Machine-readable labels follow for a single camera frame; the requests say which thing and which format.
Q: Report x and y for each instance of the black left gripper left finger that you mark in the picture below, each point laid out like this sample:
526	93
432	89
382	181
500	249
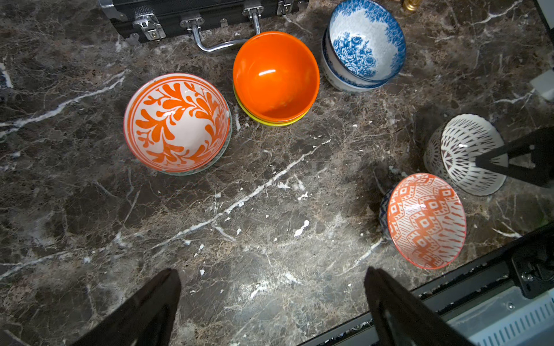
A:
147	318

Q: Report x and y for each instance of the white vented strip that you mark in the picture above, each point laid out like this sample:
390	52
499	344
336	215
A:
508	319

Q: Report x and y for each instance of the lime yellow plastic bowl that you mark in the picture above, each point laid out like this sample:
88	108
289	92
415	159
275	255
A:
261	121

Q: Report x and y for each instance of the orange leaf pattern bowl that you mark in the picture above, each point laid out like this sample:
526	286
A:
176	122

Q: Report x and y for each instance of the orange plastic bowl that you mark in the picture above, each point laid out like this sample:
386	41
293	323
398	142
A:
276	76

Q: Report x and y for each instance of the black carrying case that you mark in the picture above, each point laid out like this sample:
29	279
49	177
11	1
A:
147	21

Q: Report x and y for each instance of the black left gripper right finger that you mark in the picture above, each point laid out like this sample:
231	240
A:
401	318

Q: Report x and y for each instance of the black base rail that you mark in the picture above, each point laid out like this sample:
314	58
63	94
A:
526	263

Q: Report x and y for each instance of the large blue floral bowl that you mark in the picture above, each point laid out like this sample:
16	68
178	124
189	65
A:
367	40

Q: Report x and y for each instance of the small blue floral bowl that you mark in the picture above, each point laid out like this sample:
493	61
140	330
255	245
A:
338	75

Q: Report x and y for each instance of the red geometric pattern bowl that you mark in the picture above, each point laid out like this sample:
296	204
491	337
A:
425	220

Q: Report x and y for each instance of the black white lattice bowl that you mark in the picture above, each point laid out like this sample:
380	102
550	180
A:
453	148

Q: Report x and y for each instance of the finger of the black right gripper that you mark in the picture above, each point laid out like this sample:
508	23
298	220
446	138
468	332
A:
528	159

